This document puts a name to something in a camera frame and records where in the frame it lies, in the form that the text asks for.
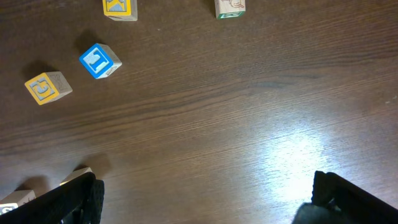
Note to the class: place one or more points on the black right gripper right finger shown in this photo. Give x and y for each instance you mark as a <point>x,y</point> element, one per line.
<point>336,200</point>

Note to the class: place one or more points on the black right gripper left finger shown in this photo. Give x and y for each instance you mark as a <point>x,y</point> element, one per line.
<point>78,201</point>

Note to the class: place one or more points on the yellow S block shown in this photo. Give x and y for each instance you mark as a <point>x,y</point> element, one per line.
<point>16,199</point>
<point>76,174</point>

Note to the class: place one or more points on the yellow umbrella block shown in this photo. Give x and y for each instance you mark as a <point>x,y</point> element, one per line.
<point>48,87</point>

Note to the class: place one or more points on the blue I block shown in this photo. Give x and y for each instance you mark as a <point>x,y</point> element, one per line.
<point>100,61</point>

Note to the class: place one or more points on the yellow block pencil side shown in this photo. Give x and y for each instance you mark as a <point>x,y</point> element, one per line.
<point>120,10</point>

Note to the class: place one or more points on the green R block right side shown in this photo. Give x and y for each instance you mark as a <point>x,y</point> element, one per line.
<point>229,8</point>

